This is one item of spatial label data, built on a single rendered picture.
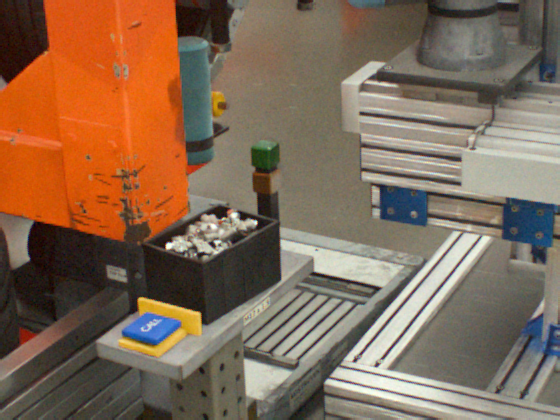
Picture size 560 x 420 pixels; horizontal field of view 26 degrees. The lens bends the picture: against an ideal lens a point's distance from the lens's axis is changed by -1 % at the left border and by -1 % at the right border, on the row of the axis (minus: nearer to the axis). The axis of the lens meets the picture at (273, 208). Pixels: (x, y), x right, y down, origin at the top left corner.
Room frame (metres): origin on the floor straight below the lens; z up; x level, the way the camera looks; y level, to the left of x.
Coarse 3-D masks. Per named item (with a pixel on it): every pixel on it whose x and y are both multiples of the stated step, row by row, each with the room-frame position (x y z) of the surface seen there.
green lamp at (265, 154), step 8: (256, 144) 2.02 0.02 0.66; (264, 144) 2.02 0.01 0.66; (272, 144) 2.02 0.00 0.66; (256, 152) 2.01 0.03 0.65; (264, 152) 2.00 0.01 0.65; (272, 152) 2.01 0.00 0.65; (256, 160) 2.01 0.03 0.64; (264, 160) 2.00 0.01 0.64; (272, 160) 2.01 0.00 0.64; (264, 168) 2.00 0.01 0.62
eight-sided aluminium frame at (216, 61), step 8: (248, 0) 2.79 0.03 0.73; (232, 8) 2.75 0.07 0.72; (240, 8) 2.77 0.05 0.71; (232, 16) 2.73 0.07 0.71; (240, 16) 2.76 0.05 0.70; (208, 24) 2.74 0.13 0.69; (232, 24) 2.73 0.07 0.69; (208, 32) 2.73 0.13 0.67; (232, 32) 2.73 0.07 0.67; (208, 40) 2.72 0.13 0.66; (232, 40) 2.73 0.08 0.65; (208, 48) 2.72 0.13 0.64; (216, 56) 2.67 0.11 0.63; (224, 56) 2.70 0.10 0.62; (216, 64) 2.66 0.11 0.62; (216, 72) 2.66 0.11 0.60
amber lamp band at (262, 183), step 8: (256, 176) 2.01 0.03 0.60; (264, 176) 2.00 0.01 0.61; (272, 176) 2.00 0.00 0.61; (256, 184) 2.01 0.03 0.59; (264, 184) 2.00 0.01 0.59; (272, 184) 2.00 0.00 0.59; (280, 184) 2.03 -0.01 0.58; (256, 192) 2.01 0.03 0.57; (264, 192) 2.00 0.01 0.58; (272, 192) 2.00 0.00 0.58
